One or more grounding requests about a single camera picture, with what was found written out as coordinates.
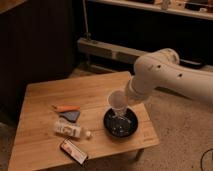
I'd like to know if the red and white box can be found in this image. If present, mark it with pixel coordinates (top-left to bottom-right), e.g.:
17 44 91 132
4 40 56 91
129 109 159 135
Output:
60 139 88 165

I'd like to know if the blue triangular sponge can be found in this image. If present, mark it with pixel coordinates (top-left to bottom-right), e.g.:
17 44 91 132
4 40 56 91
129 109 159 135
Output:
59 110 80 123

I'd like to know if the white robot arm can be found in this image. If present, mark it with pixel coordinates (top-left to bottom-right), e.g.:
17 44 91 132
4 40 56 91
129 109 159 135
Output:
125 48 213 106

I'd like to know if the metal pole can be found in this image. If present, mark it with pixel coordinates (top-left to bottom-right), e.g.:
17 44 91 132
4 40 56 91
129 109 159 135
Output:
82 0 91 40

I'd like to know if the black ceramic bowl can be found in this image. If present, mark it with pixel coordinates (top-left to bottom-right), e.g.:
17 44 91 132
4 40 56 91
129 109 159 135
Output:
103 108 138 138

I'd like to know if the wooden shelf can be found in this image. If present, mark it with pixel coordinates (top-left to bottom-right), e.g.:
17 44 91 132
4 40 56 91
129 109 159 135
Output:
88 0 213 21

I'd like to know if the wooden table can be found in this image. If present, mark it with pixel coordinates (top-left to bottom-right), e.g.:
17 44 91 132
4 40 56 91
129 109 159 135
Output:
8 72 159 171

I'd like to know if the orange carrot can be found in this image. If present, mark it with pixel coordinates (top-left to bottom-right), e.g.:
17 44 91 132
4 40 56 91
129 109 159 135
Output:
52 105 80 112

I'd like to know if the white plastic bottle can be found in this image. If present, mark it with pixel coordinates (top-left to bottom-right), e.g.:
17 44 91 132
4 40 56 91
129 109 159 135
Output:
53 119 93 139

